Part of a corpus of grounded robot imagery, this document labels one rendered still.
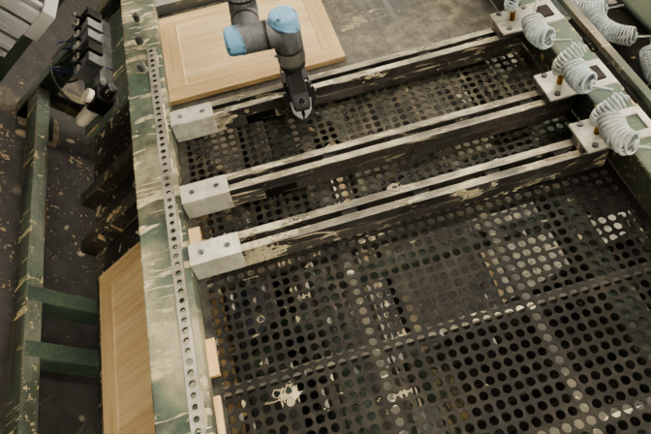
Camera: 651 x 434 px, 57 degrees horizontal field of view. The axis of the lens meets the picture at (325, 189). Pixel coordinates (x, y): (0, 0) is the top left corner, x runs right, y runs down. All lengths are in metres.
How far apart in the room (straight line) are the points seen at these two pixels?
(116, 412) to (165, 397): 0.60
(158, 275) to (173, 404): 0.32
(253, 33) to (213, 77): 0.46
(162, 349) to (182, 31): 1.17
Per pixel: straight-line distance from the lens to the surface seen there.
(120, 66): 2.12
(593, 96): 1.74
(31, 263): 2.25
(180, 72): 2.03
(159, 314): 1.47
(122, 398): 1.96
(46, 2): 1.71
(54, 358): 2.12
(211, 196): 1.58
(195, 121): 1.78
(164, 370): 1.40
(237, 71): 1.97
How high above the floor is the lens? 1.84
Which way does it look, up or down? 24 degrees down
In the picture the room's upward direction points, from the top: 52 degrees clockwise
